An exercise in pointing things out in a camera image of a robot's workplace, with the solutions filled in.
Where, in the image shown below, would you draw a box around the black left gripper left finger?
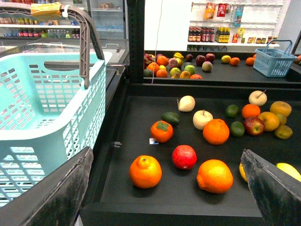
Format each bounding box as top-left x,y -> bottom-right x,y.
0,147 -> 94,226

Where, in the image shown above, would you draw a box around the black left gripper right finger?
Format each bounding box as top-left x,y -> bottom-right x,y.
241,149 -> 301,226

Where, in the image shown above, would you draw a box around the yellow lemon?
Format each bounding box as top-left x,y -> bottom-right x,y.
239,163 -> 247,182
276,162 -> 301,181

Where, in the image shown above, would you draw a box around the light teal plastic shopping basket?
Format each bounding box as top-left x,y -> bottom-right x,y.
0,52 -> 112,206

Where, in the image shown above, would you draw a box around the grey basket handle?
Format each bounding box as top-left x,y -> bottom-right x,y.
0,2 -> 104,89

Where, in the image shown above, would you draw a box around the black fruit display shelf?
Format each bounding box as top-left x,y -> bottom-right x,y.
79,60 -> 301,226

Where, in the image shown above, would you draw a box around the orange back shelf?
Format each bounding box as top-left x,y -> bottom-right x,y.
230,57 -> 240,66

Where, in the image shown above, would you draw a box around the yellow lemon back shelf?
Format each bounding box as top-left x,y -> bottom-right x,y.
221,55 -> 231,64

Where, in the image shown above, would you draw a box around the peach back shelf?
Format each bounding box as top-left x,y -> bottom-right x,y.
202,61 -> 213,72

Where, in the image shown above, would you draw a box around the green apple back shelf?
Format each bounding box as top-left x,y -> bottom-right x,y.
184,65 -> 196,75

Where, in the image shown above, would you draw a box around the red apple back shelf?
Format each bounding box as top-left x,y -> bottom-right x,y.
205,53 -> 215,63

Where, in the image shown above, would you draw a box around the left store shelf with drinks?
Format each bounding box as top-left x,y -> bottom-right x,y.
0,0 -> 88,37

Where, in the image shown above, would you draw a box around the olive yellow fruit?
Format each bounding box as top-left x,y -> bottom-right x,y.
274,125 -> 293,139

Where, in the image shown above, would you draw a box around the large orange front right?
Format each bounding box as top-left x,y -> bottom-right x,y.
196,159 -> 234,194

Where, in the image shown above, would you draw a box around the yellow asian pear front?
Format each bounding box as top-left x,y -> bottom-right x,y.
258,112 -> 280,132

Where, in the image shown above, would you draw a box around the yellow asian pear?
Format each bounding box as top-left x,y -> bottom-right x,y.
269,101 -> 292,117
258,112 -> 280,132

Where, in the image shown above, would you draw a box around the small yellow-green fruit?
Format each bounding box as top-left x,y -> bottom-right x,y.
276,113 -> 287,125

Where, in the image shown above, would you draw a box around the green lime lower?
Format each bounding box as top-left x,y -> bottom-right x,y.
230,121 -> 245,137

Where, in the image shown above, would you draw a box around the green lime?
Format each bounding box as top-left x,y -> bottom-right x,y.
230,121 -> 245,137
225,105 -> 239,118

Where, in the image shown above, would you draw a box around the yellow asian pear back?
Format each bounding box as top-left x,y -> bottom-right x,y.
269,101 -> 292,117

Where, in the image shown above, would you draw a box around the large round orange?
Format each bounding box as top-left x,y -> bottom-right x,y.
203,119 -> 230,145

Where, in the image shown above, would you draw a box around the small orange tangerine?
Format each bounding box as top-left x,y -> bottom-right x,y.
242,104 -> 261,119

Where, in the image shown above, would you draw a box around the green lime upper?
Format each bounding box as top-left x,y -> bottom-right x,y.
225,105 -> 239,118

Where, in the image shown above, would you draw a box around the bumpy orange sumo citrus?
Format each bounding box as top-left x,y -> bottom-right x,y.
129,155 -> 162,189

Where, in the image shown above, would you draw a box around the white pear back right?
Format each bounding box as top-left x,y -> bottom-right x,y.
248,90 -> 267,106

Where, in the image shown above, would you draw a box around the red pomegranate apple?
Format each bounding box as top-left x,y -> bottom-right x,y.
172,145 -> 197,170

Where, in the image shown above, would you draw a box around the white apple with stem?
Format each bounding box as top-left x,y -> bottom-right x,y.
193,110 -> 213,130

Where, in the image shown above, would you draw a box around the white price tag sticker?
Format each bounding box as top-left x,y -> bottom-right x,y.
149,138 -> 159,145

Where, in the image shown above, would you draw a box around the orange persimmon green calyx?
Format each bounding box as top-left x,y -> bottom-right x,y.
150,120 -> 174,143

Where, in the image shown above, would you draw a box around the white pear lying sideways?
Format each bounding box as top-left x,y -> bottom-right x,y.
177,96 -> 195,112

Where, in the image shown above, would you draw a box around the dark green avocado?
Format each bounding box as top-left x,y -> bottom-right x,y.
161,112 -> 181,126

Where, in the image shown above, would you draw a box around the small blue plastic basket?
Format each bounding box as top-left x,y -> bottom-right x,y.
253,40 -> 297,78

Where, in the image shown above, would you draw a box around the orange near blue basket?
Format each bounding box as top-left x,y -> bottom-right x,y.
246,57 -> 255,66

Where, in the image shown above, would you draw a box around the glass top freezer chest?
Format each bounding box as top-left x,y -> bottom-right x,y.
0,37 -> 130,65

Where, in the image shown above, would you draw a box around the dark red apple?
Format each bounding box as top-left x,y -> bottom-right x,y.
196,55 -> 206,66

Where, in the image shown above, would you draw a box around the yellow starfruit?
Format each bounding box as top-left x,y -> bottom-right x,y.
174,52 -> 184,67

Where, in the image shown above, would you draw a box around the white zip tie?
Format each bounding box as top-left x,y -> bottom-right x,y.
62,5 -> 70,19

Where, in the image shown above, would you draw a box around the white wall shelf with bottles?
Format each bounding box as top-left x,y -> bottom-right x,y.
187,0 -> 291,51

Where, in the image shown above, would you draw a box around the yellow tape on handle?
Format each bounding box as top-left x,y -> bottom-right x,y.
30,2 -> 62,20

